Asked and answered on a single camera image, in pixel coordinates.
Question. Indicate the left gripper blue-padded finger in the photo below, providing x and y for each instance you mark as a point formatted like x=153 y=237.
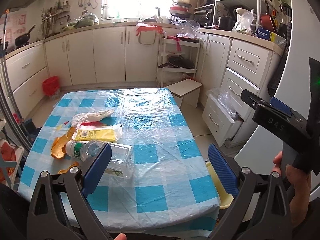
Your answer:
x=280 y=107

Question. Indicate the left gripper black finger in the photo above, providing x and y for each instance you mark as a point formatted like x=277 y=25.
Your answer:
x=253 y=100

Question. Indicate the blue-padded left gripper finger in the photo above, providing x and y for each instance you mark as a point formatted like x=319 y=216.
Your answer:
x=47 y=218
x=260 y=208

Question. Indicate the small orange peel piece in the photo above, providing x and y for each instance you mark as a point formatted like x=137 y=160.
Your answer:
x=74 y=164

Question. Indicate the large orange peel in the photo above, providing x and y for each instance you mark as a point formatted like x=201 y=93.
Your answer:
x=58 y=149

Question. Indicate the yellow snack wrapper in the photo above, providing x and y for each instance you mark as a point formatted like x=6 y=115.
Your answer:
x=102 y=133

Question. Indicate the yellow plastic trash bucket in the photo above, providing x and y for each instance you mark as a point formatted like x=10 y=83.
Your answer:
x=225 y=198

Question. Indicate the red lined trash basket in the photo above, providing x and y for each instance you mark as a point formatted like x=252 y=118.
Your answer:
x=51 y=87

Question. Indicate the person's right hand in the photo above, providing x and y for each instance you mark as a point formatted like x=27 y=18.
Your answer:
x=301 y=183

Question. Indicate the open bottom drawer with bags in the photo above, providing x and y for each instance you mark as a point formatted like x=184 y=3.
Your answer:
x=220 y=115

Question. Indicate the small white step stool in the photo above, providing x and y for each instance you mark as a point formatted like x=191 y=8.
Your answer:
x=186 y=91

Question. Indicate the white bag on counter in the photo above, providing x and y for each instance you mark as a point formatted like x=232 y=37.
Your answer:
x=243 y=24

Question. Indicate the dark wok on trolley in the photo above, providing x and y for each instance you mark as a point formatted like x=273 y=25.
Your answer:
x=178 y=61

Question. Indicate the white narrow storage trolley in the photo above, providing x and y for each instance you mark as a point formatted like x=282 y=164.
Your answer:
x=174 y=45

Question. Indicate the blue checkered plastic tablecloth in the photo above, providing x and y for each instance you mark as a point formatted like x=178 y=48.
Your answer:
x=170 y=193

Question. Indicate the clear plastic bag on trolley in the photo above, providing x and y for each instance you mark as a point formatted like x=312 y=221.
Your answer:
x=187 y=28

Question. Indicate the red bag on cabinet hanger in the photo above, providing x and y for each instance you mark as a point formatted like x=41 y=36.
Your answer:
x=143 y=27

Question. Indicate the black frying pan on stove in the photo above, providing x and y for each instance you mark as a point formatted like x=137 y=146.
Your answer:
x=23 y=39

